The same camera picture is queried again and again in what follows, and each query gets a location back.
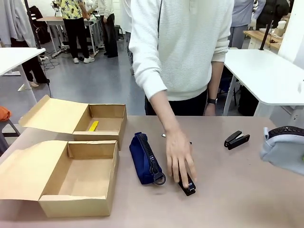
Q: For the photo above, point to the person in grey clothes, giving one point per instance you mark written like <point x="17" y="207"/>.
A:
<point x="240" y="21"/>

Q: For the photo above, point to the navy blue zip pencil case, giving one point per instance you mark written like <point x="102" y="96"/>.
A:
<point x="142" y="156"/>

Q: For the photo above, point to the person's right hand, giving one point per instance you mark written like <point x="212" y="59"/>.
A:
<point x="178" y="152"/>

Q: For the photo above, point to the wooden top table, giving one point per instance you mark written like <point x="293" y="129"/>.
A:
<point x="255" y="35"/>

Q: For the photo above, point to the person in white top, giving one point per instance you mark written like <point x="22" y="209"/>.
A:
<point x="108" y="28"/>

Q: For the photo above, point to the black marker with white cap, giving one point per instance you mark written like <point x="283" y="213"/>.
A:
<point x="164" y="135"/>

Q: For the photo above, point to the grey zip pencil case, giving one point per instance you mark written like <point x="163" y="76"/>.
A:
<point x="282" y="152"/>

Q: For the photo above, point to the person in black jacket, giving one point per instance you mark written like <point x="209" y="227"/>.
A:
<point x="273" y="12"/>

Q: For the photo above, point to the person's left forearm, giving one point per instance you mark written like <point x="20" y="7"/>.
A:
<point x="215" y="80"/>

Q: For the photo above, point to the person's left hand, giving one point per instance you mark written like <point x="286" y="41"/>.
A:
<point x="210" y="110"/>

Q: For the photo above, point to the person in white sweater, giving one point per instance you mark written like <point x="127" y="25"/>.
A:
<point x="180" y="42"/>

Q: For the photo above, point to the grey hanging garment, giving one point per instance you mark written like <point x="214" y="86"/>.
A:
<point x="16" y="21"/>

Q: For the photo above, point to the black stand pole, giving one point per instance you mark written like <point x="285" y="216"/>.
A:
<point x="33" y="23"/>

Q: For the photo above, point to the person's right forearm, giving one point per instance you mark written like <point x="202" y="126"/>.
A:
<point x="162" y="111"/>

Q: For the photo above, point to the small cardboard box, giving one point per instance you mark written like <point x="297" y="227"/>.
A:
<point x="52" y="116"/>

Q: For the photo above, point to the black wristwatch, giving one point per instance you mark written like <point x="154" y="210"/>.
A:
<point x="212" y="101"/>

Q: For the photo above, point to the grey stool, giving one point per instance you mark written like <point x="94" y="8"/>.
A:
<point x="10" y="129"/>

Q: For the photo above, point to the orange cloth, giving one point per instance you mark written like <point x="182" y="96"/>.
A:
<point x="4" y="113"/>

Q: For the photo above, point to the large open cardboard box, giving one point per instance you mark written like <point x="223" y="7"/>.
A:
<point x="78" y="175"/>

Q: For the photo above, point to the person in yellow patterned shirt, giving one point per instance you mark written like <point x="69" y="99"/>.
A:
<point x="73" y="28"/>

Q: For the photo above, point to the black stapler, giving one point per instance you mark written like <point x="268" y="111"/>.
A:
<point x="235" y="141"/>
<point x="189" y="190"/>

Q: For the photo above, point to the barefoot person in dark trousers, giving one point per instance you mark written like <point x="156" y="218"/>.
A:
<point x="34" y="69"/>

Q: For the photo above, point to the thin black pole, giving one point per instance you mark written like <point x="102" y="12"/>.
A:
<point x="267" y="35"/>

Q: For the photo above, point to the white table with pole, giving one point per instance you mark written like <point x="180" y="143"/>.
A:
<point x="16" y="58"/>

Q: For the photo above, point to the yellow utility knife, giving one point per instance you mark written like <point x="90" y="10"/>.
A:
<point x="93" y="126"/>

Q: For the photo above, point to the background workbench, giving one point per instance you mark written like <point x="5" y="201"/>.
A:
<point x="53" y="26"/>

